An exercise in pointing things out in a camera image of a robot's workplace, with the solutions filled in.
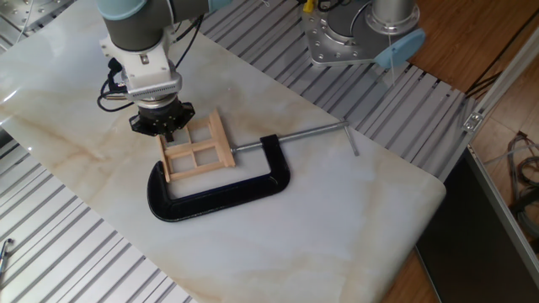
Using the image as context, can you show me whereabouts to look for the aluminium frame post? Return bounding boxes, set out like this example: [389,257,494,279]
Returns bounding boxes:
[462,24,539,134]

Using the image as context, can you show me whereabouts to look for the aluminium frame rail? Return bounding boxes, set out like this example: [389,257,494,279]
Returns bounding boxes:
[465,145,539,277]

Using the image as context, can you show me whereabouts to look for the black C-clamp with steel screw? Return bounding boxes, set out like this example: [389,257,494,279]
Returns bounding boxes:
[146,120,362,222]

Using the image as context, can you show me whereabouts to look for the marble pattern board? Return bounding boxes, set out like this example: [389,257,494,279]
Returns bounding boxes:
[0,0,447,303]

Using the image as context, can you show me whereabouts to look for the small wooden sliding window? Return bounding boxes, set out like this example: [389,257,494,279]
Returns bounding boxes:
[156,108,237,183]

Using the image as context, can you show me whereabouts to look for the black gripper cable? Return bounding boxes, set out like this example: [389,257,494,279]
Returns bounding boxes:
[97,14,205,114]

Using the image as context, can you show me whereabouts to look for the grey cable bundle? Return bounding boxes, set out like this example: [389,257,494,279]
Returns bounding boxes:
[504,130,539,241]

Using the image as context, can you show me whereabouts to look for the black side panel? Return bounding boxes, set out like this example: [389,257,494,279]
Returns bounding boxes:
[414,149,539,303]

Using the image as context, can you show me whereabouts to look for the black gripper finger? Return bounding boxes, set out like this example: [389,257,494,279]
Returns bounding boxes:
[168,102,197,143]
[128,114,170,143]

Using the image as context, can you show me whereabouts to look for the silver corner bracket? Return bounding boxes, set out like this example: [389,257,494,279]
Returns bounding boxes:
[462,110,484,134]

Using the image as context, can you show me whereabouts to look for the perforated metal plate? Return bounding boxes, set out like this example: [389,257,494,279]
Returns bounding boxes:
[0,0,77,33]

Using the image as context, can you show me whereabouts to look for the silver wrist box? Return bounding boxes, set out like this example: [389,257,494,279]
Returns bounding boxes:
[125,75,184,104]

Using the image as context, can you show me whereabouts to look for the white zip tie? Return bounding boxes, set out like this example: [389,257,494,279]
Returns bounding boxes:
[387,33,399,88]

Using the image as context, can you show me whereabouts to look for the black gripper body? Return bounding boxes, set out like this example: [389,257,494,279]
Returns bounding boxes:
[137,102,189,136]

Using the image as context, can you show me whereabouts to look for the blue handled tool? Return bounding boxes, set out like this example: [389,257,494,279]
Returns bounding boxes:
[0,237,15,279]

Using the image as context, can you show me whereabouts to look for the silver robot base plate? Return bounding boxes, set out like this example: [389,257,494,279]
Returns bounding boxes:
[302,3,392,67]

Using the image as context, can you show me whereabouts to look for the thin white cable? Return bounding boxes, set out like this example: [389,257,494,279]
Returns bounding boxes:
[14,0,37,43]

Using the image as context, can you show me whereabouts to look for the black floor cables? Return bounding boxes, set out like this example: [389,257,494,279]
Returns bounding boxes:
[465,8,539,98]

